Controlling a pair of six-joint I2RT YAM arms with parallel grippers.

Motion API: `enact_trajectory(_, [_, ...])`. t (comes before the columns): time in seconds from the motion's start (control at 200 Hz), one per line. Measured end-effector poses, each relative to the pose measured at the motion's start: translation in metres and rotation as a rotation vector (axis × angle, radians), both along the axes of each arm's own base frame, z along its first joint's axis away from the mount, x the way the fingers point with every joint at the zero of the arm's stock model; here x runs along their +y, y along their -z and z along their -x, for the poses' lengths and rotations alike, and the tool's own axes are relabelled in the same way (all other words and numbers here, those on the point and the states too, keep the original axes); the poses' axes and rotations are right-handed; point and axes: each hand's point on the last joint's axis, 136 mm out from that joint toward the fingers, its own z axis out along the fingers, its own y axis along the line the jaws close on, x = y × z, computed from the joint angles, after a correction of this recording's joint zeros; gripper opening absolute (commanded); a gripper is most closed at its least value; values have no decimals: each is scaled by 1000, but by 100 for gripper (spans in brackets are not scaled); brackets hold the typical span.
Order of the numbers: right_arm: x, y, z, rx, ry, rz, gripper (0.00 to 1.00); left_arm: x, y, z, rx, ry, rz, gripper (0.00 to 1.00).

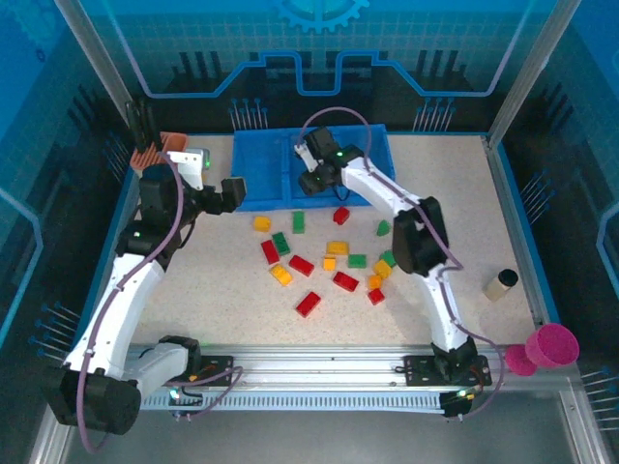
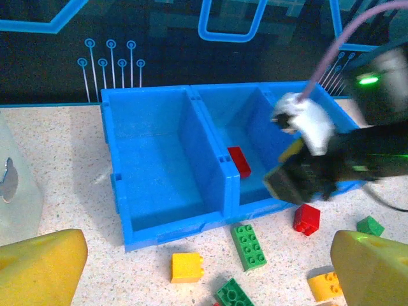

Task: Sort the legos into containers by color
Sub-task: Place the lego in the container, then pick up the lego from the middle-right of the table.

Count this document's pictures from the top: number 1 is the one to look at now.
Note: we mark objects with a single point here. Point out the green lego brick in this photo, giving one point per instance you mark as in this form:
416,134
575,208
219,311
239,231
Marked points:
299,222
387,257
357,261
281,243

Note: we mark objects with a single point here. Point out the green quarter-round lego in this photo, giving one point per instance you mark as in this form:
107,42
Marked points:
383,228

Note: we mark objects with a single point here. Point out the small red lego brick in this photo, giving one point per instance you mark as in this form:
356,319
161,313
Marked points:
376,296

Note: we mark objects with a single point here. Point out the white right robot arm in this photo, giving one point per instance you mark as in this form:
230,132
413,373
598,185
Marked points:
372,186

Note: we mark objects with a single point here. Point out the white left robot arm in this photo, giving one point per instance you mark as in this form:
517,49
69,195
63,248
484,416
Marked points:
121,309

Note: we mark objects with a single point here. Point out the orange and beige utensil holder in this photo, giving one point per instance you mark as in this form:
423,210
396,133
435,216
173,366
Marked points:
169,141

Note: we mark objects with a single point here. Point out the blue divided plastic bin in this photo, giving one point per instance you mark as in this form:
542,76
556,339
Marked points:
261,164

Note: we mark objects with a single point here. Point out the small yellow lego brick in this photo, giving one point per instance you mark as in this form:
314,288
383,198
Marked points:
330,263

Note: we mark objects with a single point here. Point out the orange lego brick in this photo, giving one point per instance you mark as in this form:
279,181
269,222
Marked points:
375,281

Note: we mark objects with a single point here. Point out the beige bottle with black cap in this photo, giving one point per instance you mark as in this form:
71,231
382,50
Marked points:
500,285

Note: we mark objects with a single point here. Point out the pink goblet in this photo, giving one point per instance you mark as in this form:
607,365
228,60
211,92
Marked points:
551,345

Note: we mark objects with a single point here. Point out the aluminium frame post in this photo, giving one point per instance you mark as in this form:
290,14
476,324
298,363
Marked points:
92,58
532,72

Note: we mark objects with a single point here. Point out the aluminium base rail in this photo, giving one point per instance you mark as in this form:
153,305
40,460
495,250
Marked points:
314,367

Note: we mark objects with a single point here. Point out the aluminium side rail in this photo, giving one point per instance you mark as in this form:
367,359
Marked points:
515,232

